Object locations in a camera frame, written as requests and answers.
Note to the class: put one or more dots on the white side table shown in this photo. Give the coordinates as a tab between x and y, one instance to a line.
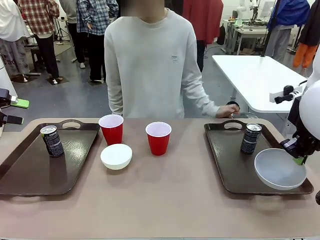
255	77

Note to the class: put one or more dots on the person's left hand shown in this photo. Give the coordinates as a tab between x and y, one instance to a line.
228	110

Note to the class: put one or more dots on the black hanging bag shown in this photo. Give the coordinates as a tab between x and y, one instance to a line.
221	35

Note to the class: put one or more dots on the grey background workbench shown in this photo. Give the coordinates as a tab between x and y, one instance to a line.
246	32

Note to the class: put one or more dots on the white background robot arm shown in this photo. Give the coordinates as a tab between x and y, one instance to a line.
241	11

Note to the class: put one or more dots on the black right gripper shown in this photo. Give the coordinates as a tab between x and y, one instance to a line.
307	146

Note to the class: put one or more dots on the dark brown serving tray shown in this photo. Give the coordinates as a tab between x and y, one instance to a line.
30	172
230	162

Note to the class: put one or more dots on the person's left forearm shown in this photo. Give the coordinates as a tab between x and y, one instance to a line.
200	100

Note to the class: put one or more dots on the black vertical pole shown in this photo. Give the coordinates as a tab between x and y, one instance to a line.
268	27

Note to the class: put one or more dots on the black round object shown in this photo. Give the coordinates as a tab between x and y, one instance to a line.
318	197

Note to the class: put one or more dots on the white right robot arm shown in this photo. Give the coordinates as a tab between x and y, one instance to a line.
311	107

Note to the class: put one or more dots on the person in grey shirt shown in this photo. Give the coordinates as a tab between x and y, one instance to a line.
72	30

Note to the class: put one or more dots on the large white bowl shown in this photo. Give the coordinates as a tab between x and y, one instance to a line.
277	170

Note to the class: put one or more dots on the black Pepsi soda can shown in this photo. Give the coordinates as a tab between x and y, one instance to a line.
53	145
250	141

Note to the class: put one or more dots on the person in grey sweatshirt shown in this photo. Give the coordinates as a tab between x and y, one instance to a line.
150	67

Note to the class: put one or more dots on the person with orange sleeve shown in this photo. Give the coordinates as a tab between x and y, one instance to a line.
308	37

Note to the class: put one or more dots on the person in blue jacket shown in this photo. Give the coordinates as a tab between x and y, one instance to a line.
285	22

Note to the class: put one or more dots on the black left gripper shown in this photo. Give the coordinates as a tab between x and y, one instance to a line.
4	98

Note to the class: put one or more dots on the small white bowl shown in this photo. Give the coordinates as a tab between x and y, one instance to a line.
115	157

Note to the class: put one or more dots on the person in white top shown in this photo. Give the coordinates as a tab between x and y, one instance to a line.
11	32

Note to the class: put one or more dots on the small white box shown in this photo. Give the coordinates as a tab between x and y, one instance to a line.
275	96

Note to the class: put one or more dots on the person in red plaid shirt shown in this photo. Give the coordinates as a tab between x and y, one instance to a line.
41	25

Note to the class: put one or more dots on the person in red jacket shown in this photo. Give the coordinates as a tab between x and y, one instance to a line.
203	22

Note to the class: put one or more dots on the red plastic cup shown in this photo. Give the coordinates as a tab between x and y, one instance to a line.
158	143
112	133

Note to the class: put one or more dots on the person in blue plaid shirt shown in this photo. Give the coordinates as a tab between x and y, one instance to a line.
96	30

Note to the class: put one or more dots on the person's right forearm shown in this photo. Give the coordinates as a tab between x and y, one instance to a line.
115	102

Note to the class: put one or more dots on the black tripod stand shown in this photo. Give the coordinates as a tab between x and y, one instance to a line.
61	32

